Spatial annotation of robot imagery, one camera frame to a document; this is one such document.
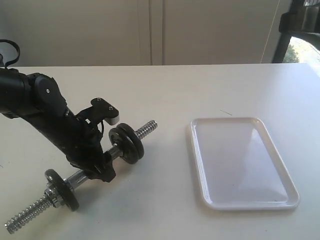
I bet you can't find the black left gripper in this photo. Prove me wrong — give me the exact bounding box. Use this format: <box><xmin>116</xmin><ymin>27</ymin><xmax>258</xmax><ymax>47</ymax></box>
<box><xmin>58</xmin><ymin>112</ymin><xmax>116</xmax><ymax>183</ymax></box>

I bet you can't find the black weight plate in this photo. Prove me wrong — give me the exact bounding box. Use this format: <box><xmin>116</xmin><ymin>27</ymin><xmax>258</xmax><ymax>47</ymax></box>
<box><xmin>116</xmin><ymin>123</ymin><xmax>145</xmax><ymax>164</ymax></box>
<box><xmin>44</xmin><ymin>169</ymin><xmax>79</xmax><ymax>212</ymax></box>

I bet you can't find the chrome threaded dumbbell bar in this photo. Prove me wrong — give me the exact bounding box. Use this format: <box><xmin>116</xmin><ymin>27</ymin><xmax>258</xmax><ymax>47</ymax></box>
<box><xmin>4</xmin><ymin>120</ymin><xmax>158</xmax><ymax>234</ymax></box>

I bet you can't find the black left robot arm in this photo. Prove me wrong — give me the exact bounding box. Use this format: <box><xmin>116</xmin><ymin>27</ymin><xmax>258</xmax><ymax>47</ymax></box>
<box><xmin>0</xmin><ymin>68</ymin><xmax>119</xmax><ymax>183</ymax></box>

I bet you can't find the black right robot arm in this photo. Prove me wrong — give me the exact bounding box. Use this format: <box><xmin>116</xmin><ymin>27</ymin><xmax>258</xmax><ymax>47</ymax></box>
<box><xmin>278</xmin><ymin>0</ymin><xmax>320</xmax><ymax>51</ymax></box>

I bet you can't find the black weight plate far end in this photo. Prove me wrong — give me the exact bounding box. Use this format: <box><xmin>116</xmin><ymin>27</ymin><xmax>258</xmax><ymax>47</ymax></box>
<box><xmin>108</xmin><ymin>127</ymin><xmax>139</xmax><ymax>165</ymax></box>

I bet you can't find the chrome spinlock collar nut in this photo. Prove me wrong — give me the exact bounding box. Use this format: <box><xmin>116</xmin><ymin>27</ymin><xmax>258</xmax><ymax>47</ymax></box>
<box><xmin>44</xmin><ymin>187</ymin><xmax>65</xmax><ymax>208</ymax></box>

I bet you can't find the white plastic tray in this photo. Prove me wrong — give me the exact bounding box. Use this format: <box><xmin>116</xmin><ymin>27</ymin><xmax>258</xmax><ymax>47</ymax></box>
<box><xmin>189</xmin><ymin>117</ymin><xmax>300</xmax><ymax>211</ymax></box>

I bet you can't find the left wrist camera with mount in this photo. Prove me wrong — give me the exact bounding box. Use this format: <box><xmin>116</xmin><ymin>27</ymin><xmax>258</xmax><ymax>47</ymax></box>
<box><xmin>75</xmin><ymin>97</ymin><xmax>120</xmax><ymax>130</ymax></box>

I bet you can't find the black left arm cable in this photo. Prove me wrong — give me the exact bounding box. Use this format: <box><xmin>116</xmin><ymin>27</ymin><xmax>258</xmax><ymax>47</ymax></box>
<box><xmin>0</xmin><ymin>39</ymin><xmax>20</xmax><ymax>71</ymax></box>

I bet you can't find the white blind pull cord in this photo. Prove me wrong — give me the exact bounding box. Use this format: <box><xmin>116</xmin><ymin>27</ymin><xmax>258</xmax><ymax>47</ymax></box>
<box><xmin>259</xmin><ymin>0</ymin><xmax>281</xmax><ymax>64</ymax></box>

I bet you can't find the dark window frame post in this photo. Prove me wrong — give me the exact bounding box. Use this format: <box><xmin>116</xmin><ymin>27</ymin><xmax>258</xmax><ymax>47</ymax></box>
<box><xmin>272</xmin><ymin>0</ymin><xmax>304</xmax><ymax>64</ymax></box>

